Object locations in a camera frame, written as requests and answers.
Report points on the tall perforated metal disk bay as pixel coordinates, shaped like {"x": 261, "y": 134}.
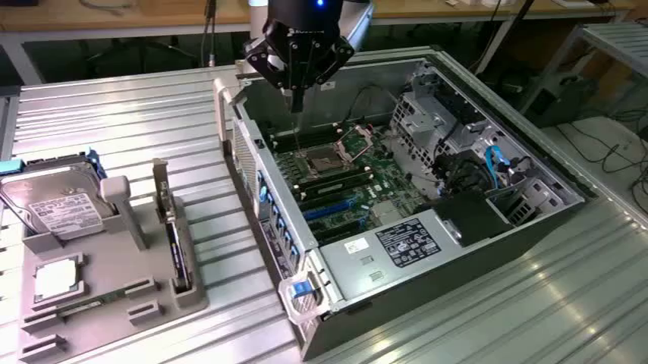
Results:
{"x": 420, "y": 125}

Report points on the wooden desk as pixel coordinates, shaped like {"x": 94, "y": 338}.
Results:
{"x": 557, "y": 11}

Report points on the blue expansion slot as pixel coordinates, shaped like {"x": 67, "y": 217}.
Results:
{"x": 329, "y": 209}

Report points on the hard disk with blue caddy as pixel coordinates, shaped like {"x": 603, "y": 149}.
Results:
{"x": 51, "y": 197}

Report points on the metal slatted shelf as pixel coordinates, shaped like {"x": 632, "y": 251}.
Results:
{"x": 623, "y": 41}

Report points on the black plastic shroud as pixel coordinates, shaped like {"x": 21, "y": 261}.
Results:
{"x": 465, "y": 220}

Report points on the green motherboard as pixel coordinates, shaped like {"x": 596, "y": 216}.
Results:
{"x": 385, "y": 167}

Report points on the silver CPU chip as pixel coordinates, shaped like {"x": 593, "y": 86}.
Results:
{"x": 55, "y": 278}

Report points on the black box device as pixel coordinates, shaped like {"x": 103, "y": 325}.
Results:
{"x": 567, "y": 102}

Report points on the thin metal locking lever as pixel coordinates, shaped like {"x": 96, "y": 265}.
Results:
{"x": 298, "y": 144}

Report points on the open grey PC case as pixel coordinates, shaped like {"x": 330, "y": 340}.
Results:
{"x": 430, "y": 303}

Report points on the silver chipset heatsink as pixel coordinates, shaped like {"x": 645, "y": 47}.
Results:
{"x": 388, "y": 210}

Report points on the grey plastic parts rack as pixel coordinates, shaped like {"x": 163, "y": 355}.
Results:
{"x": 116, "y": 273}

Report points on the black labelled RAM stick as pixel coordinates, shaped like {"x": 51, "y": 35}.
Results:
{"x": 334, "y": 187}

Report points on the graphics card with metal bracket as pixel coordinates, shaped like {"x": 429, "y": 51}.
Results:
{"x": 176, "y": 250}

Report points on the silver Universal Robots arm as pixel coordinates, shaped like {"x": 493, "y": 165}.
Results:
{"x": 361, "y": 24}

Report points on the grey power supply unit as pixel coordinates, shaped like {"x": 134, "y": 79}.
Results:
{"x": 385, "y": 265}

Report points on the CPU socket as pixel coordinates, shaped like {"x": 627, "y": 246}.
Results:
{"x": 323, "y": 163}

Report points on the green RAM stick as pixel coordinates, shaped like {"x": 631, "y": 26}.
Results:
{"x": 86, "y": 303}

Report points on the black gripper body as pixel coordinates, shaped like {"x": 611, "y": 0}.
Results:
{"x": 303, "y": 19}

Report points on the low metal disk bay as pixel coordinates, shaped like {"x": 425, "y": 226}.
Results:
{"x": 536, "y": 197}

